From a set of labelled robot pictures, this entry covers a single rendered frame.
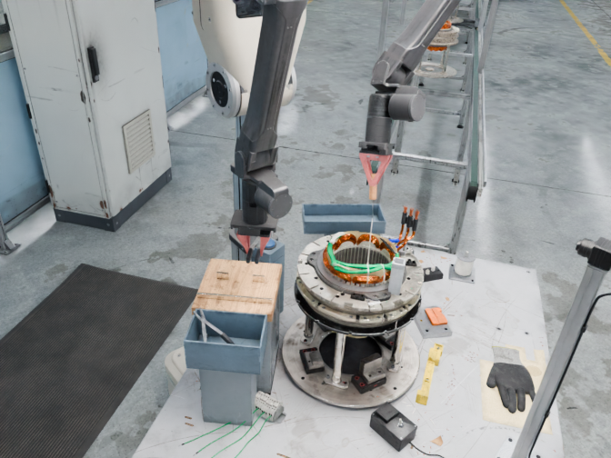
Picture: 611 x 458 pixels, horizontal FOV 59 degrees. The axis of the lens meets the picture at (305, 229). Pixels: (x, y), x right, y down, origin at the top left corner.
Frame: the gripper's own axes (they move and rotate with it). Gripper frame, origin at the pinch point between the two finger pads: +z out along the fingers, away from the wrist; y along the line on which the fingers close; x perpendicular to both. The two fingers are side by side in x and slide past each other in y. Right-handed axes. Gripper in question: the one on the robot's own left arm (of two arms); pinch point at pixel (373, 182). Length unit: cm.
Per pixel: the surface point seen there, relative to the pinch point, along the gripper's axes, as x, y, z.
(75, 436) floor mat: 117, 35, 117
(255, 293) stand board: 24.9, -7.2, 29.2
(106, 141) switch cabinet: 188, 141, 6
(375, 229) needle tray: 4.9, 35.9, 17.5
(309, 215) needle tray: 26.7, 37.1, 16.2
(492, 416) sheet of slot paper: -34, 13, 58
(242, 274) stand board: 30.7, -2.3, 26.8
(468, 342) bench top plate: -26, 37, 48
